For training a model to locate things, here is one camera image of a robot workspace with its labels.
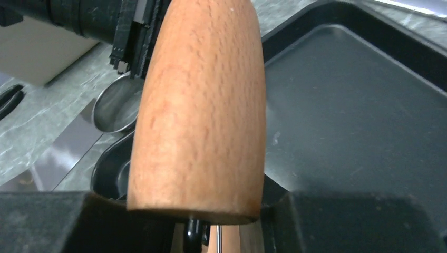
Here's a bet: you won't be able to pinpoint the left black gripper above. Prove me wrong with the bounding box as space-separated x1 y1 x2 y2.
1 0 170 79

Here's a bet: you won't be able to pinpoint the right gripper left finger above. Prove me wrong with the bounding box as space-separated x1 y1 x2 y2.
1 192 174 253

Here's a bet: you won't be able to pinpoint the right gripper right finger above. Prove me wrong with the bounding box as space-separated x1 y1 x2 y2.
261 177 446 252

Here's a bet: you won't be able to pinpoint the wooden double-ended dough roller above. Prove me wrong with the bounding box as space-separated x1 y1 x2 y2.
127 1 266 252

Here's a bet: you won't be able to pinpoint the black baking tray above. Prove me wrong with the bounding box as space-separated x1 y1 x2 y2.
94 1 446 230

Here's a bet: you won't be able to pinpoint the black pliers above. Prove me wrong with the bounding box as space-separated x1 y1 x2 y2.
0 84 25 120

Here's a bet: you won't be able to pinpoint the metal spatula orange handle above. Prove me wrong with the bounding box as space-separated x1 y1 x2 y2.
1 99 102 192

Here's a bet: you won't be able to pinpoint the metal ring cutter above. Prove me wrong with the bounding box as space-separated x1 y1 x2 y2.
91 73 144 134

